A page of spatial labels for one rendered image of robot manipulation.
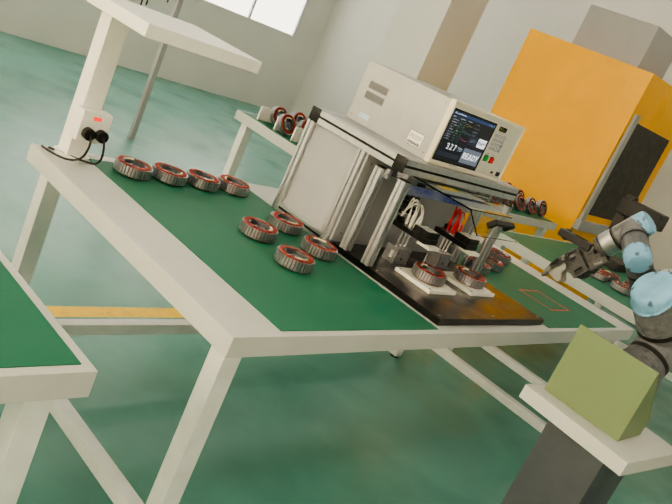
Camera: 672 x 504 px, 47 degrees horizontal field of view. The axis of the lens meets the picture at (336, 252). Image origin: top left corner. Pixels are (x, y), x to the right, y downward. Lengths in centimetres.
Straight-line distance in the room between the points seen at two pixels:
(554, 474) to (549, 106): 445
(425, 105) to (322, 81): 798
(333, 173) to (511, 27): 657
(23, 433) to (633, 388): 139
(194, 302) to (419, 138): 104
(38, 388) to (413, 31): 558
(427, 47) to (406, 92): 393
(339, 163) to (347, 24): 794
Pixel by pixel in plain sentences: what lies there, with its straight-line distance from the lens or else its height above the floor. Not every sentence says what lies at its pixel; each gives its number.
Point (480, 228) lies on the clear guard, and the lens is 224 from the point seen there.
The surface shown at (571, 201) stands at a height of 89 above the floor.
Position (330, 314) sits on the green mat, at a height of 75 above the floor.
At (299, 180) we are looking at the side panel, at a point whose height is 88.
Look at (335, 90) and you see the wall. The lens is 1018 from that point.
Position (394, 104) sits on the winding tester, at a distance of 250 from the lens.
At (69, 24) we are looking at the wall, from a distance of 868.
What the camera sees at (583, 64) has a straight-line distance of 625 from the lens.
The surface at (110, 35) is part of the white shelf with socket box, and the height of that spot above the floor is 111.
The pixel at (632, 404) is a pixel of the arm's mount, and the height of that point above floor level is 85.
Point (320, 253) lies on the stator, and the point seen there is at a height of 77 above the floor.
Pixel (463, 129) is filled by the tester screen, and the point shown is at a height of 125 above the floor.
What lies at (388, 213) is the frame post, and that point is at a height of 94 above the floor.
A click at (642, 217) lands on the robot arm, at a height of 124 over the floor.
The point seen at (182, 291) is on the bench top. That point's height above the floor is 74.
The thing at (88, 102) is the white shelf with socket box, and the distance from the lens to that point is 226.
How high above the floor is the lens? 138
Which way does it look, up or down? 15 degrees down
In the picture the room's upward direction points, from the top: 24 degrees clockwise
